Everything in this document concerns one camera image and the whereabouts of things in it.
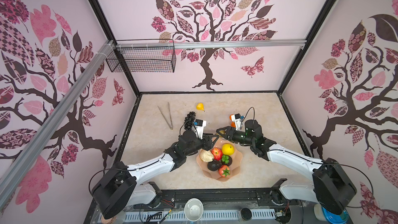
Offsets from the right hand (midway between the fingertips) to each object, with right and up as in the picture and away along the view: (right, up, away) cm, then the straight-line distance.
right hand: (218, 131), depth 78 cm
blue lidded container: (+44, -32, -18) cm, 57 cm away
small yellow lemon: (-10, +13, +29) cm, 33 cm away
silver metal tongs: (-35, +5, +28) cm, 45 cm away
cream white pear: (-6, -13, +1) cm, 15 cm away
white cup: (-12, -36, -7) cm, 39 cm away
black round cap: (+10, -31, -16) cm, 37 cm away
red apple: (0, -13, +4) cm, 13 cm away
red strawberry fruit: (+3, -20, -2) cm, 20 cm away
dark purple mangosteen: (+5, -16, +2) cm, 17 cm away
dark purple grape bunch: (-17, +3, +22) cm, 28 cm away
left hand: (-1, -4, 0) cm, 4 cm away
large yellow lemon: (+5, -10, +3) cm, 12 cm away
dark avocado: (-2, -18, -1) cm, 18 cm away
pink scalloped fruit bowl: (+9, -20, +3) cm, 22 cm away
